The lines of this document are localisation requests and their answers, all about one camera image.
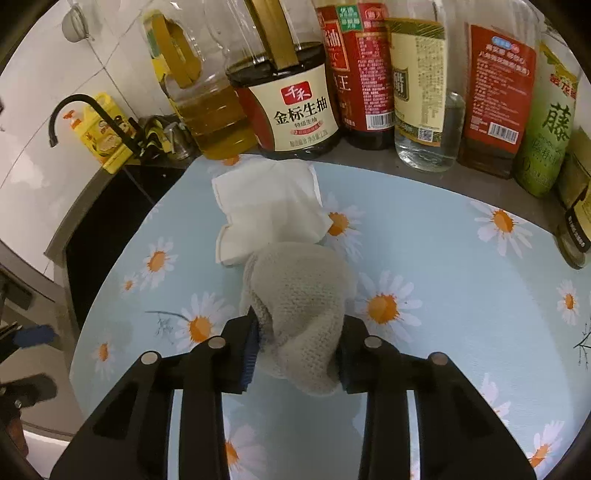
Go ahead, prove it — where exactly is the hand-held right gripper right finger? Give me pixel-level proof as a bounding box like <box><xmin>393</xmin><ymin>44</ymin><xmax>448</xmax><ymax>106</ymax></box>
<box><xmin>335</xmin><ymin>316</ymin><xmax>539</xmax><ymax>480</ymax></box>

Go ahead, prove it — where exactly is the cream label soy sauce bottle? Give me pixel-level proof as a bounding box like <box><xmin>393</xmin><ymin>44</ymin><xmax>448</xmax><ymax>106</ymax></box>
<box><xmin>225</xmin><ymin>0</ymin><xmax>342</xmax><ymax>160</ymax></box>

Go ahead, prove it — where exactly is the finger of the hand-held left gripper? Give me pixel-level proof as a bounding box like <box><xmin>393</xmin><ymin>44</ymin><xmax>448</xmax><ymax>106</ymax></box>
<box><xmin>11</xmin><ymin>323</ymin><xmax>58</xmax><ymax>349</ymax></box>
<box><xmin>0</xmin><ymin>374</ymin><xmax>58</xmax><ymax>407</ymax></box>

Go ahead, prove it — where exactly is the black sink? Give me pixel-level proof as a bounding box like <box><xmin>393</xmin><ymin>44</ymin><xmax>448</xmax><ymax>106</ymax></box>
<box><xmin>65</xmin><ymin>164</ymin><xmax>188</xmax><ymax>319</ymax></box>

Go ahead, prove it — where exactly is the daisy print table mat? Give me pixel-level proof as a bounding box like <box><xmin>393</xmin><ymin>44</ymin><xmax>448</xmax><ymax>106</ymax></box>
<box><xmin>69</xmin><ymin>154</ymin><xmax>591</xmax><ymax>480</ymax></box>

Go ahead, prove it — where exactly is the red label amber bottle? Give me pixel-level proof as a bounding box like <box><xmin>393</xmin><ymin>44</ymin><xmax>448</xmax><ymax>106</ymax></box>
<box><xmin>457</xmin><ymin>0</ymin><xmax>546</xmax><ymax>180</ymax></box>

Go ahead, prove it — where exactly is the small olive jar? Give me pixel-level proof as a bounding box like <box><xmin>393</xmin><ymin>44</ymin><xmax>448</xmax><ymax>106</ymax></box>
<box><xmin>556</xmin><ymin>208</ymin><xmax>591</xmax><ymax>271</ymax></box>

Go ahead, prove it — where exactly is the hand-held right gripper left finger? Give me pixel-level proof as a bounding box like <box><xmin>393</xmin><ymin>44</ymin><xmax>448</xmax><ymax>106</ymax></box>
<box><xmin>50</xmin><ymin>314</ymin><xmax>262</xmax><ymax>480</ymax></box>

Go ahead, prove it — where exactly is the grey knitted cloth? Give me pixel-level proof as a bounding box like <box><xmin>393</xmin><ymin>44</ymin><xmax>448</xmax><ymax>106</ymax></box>
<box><xmin>239</xmin><ymin>241</ymin><xmax>358</xmax><ymax>398</ymax></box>

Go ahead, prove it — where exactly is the black faucet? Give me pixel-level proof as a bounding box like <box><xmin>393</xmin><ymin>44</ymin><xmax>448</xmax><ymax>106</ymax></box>
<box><xmin>48</xmin><ymin>93</ymin><xmax>158</xmax><ymax>206</ymax></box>

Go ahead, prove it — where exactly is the cream label clear bottle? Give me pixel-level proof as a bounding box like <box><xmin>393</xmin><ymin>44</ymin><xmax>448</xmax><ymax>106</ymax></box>
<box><xmin>385</xmin><ymin>0</ymin><xmax>466</xmax><ymax>174</ymax></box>

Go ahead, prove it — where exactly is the red label dark bottle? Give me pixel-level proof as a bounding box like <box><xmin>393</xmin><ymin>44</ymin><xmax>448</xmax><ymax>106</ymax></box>
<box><xmin>314</xmin><ymin>0</ymin><xmax>397</xmax><ymax>151</ymax></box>

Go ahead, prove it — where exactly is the cooking oil jug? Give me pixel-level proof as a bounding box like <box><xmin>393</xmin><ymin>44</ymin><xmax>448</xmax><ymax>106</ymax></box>
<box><xmin>141</xmin><ymin>0</ymin><xmax>259</xmax><ymax>161</ymax></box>

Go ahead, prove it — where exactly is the yellow dish soap bottle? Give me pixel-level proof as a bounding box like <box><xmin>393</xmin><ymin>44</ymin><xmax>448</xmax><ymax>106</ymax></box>
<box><xmin>65</xmin><ymin>91</ymin><xmax>134</xmax><ymax>175</ymax></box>

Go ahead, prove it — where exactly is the black yellow sponge holder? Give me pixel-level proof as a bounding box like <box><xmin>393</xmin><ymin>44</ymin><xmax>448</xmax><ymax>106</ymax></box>
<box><xmin>136</xmin><ymin>115</ymin><xmax>169</xmax><ymax>164</ymax></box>

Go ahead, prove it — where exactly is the green label bottle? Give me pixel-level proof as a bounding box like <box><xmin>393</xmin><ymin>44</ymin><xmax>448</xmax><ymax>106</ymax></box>
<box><xmin>512</xmin><ymin>23</ymin><xmax>585</xmax><ymax>199</ymax></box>

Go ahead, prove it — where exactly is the metal strainer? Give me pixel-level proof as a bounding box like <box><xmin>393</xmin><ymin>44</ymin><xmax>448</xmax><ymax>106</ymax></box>
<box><xmin>60</xmin><ymin>0</ymin><xmax>93</xmax><ymax>42</ymax></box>

